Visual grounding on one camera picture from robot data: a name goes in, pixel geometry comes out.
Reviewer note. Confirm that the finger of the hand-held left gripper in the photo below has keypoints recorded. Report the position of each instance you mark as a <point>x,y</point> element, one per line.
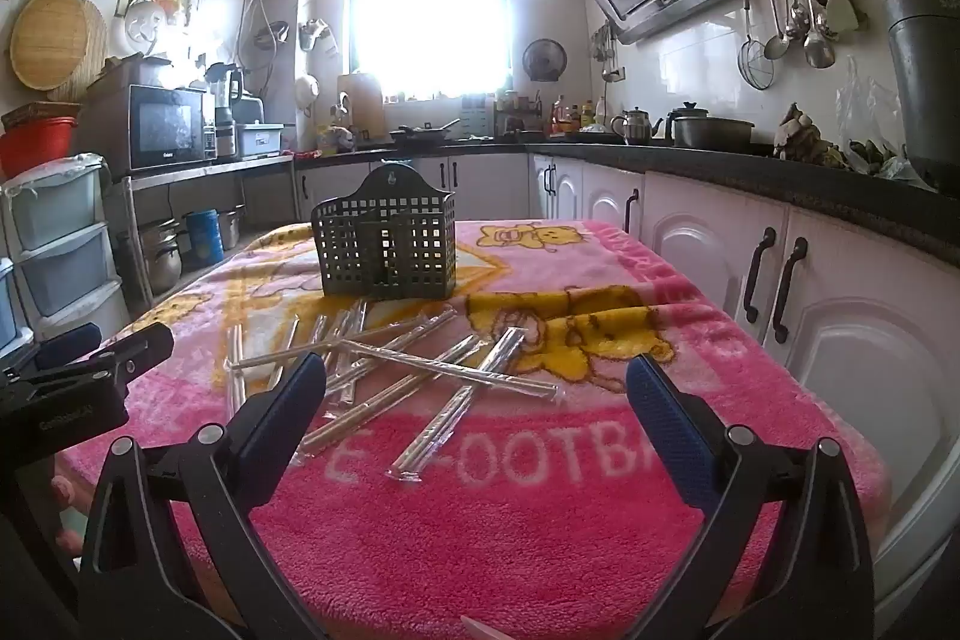
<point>142,346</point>
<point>67,345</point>

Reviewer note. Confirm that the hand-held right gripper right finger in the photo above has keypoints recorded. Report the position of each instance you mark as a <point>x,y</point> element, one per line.
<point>667,422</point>

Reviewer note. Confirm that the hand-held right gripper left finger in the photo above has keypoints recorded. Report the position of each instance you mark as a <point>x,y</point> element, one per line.
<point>289,419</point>

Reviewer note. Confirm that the group of chopstick pairs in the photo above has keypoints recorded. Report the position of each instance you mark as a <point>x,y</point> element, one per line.
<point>450,419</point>

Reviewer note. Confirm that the dark green plastic utensil basket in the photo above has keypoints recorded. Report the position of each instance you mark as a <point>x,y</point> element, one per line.
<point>382,242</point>

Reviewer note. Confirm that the small hanging utensils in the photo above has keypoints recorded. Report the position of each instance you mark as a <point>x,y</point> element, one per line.
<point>600,48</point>

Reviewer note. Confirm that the row of hanging kitchen utensils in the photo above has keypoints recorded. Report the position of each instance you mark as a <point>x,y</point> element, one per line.
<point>819,48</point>

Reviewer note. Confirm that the person's left hand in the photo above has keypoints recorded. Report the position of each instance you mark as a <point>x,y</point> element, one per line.
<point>64,488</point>

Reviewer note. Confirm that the stack of steel pots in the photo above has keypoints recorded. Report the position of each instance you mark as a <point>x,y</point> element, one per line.
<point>165,265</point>

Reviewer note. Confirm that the blue can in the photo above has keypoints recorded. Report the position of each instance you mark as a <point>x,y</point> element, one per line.
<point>204,239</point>

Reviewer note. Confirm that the plastic drawer unit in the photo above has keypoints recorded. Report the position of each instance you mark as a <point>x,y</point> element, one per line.
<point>60,212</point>

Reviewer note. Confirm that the small steel pot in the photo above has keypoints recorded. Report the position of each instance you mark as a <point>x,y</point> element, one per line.
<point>232,227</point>

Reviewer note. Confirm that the kitchen shelf unit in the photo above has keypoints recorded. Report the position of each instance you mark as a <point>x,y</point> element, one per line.
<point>210,166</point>

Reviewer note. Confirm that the red plastic basin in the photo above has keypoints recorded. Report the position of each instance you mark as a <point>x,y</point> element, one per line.
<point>37,149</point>

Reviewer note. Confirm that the pink printed blanket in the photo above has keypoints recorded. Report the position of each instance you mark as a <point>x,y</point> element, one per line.
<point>487,535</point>

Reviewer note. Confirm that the black microwave oven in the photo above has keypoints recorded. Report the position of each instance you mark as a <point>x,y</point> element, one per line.
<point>161,126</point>

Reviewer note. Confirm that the wicker basket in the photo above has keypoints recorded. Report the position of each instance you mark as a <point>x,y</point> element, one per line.
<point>37,111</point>

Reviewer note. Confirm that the grey plastic box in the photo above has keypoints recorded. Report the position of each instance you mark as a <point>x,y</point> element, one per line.
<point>259,139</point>

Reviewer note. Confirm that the black kitchen countertop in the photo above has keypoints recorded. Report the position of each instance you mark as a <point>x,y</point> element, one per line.
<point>750,171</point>

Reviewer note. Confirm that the brown cardboard box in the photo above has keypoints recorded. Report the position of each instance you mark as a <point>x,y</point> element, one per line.
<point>127,74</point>

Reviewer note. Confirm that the blender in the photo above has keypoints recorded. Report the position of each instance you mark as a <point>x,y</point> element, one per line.
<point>225,85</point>

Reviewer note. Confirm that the metal cooking pot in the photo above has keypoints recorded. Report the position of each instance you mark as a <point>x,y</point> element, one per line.
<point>727,134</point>

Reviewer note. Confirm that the steel kettle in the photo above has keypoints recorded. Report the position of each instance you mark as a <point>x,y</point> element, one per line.
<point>637,126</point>

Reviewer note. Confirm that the woven bamboo tray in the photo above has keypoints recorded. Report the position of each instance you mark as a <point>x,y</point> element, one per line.
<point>99,48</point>

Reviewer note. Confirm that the white round hanging gadget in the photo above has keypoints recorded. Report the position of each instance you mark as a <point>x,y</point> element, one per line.
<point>307,91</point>

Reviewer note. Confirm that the dark lidded jug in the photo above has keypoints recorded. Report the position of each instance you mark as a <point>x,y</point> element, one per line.
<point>686,119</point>

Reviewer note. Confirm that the round bamboo board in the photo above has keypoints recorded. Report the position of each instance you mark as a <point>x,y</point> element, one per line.
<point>49,40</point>

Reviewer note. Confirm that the black frying pan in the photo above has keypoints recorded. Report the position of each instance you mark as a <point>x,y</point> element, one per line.
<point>420,134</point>

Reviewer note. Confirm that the dried garlic bunch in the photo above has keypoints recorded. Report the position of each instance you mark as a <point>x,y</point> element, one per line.
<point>802,134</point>

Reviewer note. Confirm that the cluster of condiment bottles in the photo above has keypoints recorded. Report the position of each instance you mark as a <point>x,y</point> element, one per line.
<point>577,115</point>

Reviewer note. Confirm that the small white fan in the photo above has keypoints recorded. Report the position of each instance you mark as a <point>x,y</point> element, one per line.
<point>139,25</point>

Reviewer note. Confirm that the dish rack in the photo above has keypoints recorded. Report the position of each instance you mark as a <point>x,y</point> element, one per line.
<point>517,123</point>

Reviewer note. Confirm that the green leaf bundles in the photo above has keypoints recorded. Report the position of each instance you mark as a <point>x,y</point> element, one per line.
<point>892,168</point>

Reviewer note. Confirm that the small spice drawer rack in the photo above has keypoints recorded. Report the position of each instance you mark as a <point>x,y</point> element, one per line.
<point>476,119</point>

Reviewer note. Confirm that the clear plastic bag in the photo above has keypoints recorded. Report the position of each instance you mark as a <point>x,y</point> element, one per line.
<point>870,108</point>

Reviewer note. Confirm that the small black round fan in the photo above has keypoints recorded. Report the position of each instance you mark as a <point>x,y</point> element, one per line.
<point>544,60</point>

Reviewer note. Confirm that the grey cylindrical appliance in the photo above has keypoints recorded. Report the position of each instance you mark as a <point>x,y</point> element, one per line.
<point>926,85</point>

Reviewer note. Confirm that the kitchen window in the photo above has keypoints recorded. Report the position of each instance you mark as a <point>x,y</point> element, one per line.
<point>427,10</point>

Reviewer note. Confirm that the wall socket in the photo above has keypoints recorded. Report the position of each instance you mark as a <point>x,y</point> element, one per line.
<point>616,75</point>

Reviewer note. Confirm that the green wall holder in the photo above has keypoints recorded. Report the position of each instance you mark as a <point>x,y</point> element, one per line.
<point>311,34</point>

